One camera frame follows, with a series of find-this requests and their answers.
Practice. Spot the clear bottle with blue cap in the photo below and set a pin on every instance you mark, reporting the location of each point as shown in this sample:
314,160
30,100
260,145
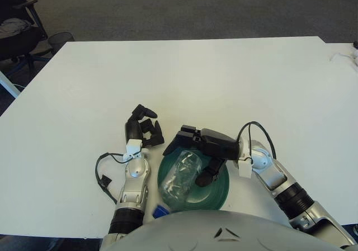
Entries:
180,178

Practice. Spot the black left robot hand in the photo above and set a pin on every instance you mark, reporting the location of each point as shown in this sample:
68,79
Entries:
133,128

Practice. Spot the white table leg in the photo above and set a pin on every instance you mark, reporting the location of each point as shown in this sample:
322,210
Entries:
8,84

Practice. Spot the green round plate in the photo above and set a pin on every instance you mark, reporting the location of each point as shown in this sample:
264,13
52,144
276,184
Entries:
218,186

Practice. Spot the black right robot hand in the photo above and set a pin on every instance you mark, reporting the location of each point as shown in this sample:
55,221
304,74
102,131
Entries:
218,144

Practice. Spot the black office chair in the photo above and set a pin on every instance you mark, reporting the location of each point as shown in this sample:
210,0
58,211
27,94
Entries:
25,42

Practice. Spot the black mesh wastebasket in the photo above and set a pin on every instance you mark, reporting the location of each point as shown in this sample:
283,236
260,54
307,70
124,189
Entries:
60,40

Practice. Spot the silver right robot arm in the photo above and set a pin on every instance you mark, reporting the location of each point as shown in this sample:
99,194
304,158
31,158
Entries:
282,178

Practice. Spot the grey cloth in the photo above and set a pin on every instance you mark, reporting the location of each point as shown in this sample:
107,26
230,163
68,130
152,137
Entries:
12,27

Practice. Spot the grey robot torso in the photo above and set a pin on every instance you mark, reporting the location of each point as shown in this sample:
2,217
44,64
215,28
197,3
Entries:
223,231

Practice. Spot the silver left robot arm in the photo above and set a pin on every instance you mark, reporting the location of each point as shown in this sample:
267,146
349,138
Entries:
135,178

